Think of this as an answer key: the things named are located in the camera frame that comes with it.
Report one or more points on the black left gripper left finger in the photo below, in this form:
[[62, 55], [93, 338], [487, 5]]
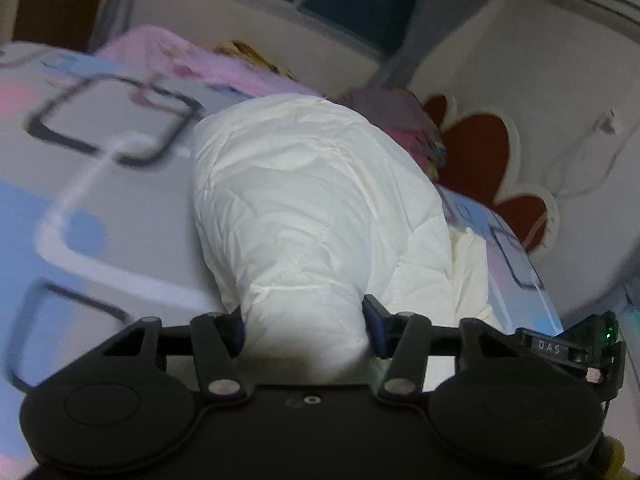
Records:
[[217, 340]]

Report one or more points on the brown wooden door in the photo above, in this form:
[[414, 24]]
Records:
[[58, 23]]

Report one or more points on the grey curtain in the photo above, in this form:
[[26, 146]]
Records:
[[112, 20], [431, 23]]

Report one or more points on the red and white headboard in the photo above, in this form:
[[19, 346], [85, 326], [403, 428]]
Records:
[[483, 162]]

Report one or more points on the white quilted duvet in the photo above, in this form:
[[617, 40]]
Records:
[[303, 208]]

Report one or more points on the right grey curtain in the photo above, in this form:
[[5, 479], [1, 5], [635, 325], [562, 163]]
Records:
[[431, 23]]

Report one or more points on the folded grey and maroon clothes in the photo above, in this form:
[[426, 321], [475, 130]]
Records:
[[400, 115]]

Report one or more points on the yellow patterned cloth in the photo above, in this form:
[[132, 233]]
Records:
[[244, 52]]

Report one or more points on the pink blanket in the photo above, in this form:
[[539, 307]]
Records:
[[163, 53]]

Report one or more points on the patterned grey bed sheet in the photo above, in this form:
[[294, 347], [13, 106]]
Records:
[[97, 219]]

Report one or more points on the left grey curtain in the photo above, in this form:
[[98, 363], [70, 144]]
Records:
[[112, 20]]

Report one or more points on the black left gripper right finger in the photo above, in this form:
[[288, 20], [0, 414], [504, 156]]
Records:
[[404, 341]]

